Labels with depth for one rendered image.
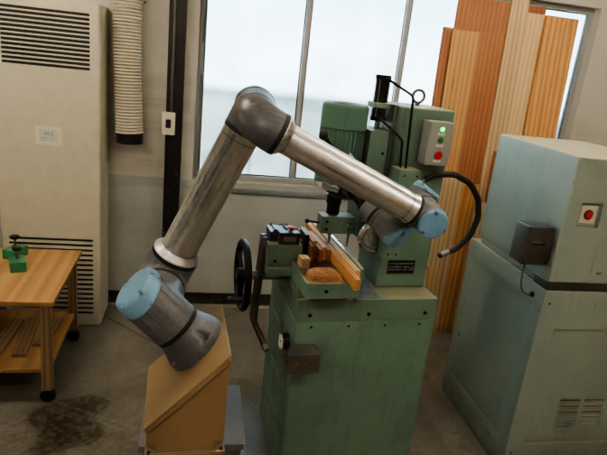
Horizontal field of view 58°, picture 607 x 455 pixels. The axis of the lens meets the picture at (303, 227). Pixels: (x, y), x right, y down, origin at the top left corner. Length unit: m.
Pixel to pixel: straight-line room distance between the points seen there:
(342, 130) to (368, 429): 1.23
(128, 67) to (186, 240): 1.72
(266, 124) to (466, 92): 2.36
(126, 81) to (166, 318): 1.89
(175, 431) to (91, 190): 1.89
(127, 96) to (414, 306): 1.94
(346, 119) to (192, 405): 1.10
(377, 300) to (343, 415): 0.52
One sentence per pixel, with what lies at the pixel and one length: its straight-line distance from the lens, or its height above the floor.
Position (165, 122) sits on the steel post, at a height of 1.21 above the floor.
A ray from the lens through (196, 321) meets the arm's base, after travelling 1.65.
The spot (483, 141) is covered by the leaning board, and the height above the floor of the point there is 1.26.
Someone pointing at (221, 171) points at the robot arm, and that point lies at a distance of 1.59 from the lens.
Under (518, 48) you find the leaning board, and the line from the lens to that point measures 3.81.
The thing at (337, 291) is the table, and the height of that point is 0.87.
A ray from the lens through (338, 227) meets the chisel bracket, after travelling 2.18.
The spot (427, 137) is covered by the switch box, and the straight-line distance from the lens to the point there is 2.09.
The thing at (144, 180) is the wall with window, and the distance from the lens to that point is 3.51.
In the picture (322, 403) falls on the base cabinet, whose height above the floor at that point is 0.35.
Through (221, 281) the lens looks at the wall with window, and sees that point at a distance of 3.71.
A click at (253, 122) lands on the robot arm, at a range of 1.43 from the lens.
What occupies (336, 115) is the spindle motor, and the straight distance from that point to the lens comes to 2.04.
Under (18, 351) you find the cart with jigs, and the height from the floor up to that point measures 0.20.
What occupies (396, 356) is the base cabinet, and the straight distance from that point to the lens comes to 2.31.
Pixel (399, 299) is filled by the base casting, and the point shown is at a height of 0.80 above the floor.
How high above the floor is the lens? 1.65
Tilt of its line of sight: 17 degrees down
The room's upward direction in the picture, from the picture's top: 6 degrees clockwise
